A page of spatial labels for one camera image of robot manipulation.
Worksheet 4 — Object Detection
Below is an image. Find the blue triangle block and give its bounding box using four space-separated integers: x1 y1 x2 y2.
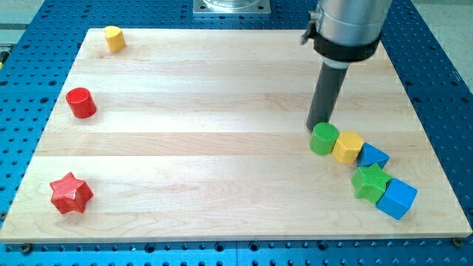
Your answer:
356 143 390 168

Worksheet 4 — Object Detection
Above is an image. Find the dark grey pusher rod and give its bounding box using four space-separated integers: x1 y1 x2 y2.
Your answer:
306 61 349 131

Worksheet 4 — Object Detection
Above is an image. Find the blue cube block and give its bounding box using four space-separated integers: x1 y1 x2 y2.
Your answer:
376 178 418 220

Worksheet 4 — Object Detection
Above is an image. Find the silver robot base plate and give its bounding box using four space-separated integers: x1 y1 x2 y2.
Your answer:
193 0 271 15

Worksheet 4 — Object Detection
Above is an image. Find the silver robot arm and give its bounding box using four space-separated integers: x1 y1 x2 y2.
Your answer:
300 0 392 69

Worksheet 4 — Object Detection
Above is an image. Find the red cylinder block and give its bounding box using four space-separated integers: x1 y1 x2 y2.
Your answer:
66 87 97 119

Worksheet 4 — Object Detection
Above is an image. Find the red star block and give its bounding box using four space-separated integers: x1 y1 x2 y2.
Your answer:
50 172 94 214

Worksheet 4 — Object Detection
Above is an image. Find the yellow heart block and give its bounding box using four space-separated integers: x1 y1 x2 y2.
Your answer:
104 26 126 52

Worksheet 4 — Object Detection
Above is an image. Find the light wooden board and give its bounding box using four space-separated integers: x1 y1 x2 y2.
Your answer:
1 28 472 243

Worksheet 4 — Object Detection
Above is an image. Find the green star block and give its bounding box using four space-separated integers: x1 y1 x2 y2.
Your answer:
351 163 392 204

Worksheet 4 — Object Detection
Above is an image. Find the yellow hexagon block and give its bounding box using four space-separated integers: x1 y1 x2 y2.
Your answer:
332 131 365 164

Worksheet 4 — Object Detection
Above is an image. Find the green cylinder block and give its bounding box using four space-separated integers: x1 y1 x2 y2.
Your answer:
310 122 339 155

